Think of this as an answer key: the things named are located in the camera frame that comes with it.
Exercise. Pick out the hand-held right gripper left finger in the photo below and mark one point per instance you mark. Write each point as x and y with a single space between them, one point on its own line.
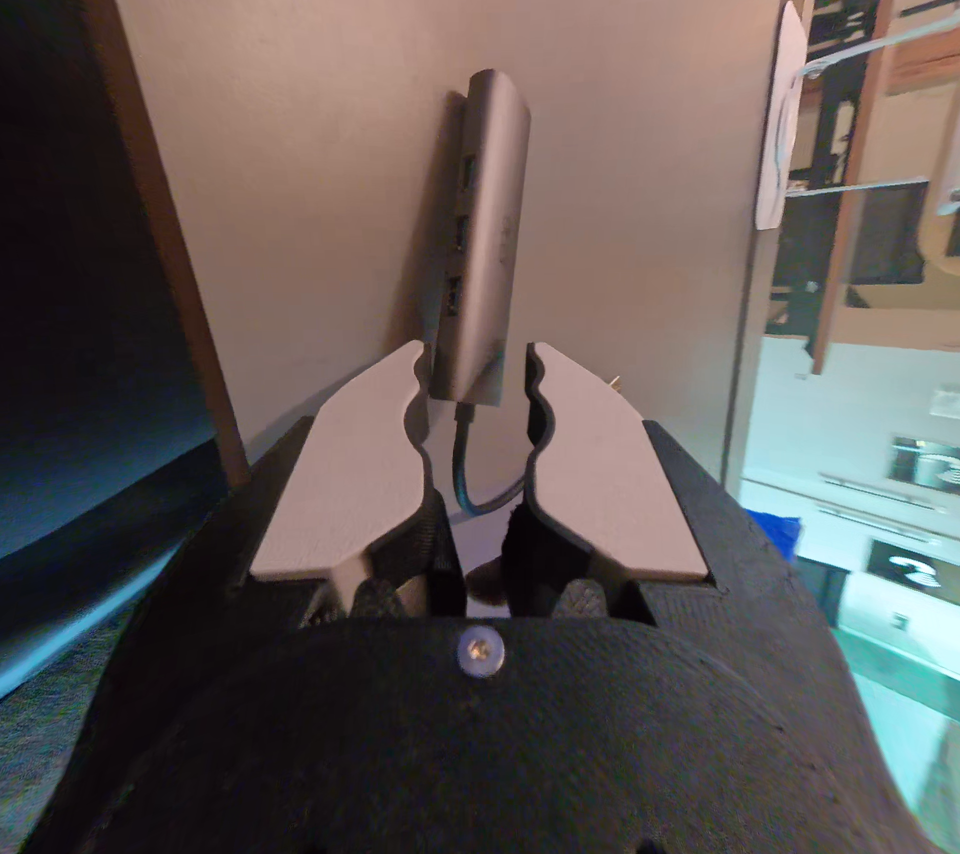
352 479

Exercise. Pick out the blue plastic bin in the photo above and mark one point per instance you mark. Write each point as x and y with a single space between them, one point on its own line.
776 533

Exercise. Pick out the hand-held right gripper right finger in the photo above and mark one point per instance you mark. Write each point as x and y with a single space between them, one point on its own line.
607 479

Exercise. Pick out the grey usb hub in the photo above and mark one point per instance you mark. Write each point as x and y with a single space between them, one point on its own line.
495 194

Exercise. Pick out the white round plate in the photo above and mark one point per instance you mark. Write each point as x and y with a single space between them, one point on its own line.
776 119

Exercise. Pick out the white cabinet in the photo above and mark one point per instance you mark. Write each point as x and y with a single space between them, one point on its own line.
825 419

